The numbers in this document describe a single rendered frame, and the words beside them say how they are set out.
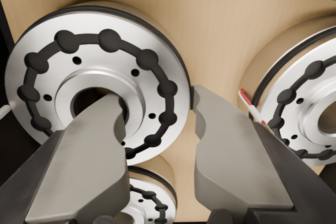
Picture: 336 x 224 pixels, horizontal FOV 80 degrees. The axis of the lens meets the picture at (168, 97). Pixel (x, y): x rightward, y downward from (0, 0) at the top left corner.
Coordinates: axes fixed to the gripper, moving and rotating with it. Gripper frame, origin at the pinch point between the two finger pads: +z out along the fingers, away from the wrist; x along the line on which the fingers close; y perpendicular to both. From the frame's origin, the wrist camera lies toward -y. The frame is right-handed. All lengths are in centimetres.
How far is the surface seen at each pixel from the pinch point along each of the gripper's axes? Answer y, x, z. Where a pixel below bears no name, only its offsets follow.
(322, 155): 5.5, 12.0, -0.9
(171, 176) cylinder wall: 9.1, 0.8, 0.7
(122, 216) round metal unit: 12.7, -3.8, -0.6
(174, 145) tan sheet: 6.6, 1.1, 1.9
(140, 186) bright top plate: 7.5, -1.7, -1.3
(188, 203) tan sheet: 15.3, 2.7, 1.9
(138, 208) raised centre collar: 9.8, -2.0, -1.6
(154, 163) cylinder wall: 7.2, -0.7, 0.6
